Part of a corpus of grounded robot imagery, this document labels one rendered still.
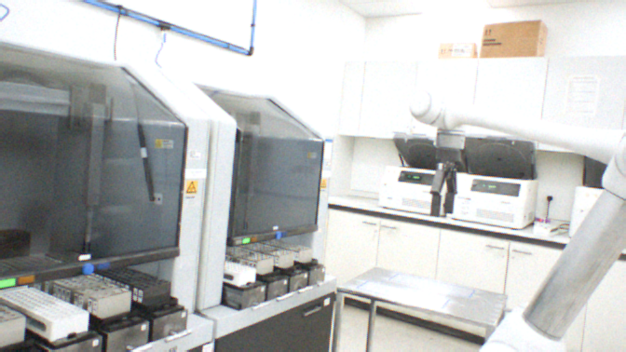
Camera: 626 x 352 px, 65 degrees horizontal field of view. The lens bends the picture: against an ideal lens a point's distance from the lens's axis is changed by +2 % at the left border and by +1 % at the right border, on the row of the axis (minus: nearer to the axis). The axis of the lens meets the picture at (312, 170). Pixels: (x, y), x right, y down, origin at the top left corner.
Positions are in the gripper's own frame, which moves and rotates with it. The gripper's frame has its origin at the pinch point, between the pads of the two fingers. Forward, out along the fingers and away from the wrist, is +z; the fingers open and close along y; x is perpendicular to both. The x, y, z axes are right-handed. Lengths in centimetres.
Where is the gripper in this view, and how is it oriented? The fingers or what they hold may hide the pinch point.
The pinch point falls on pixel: (442, 211)
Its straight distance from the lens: 163.0
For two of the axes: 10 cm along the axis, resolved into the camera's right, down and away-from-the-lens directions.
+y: 5.4, 0.1, 8.4
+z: -0.9, 9.9, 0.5
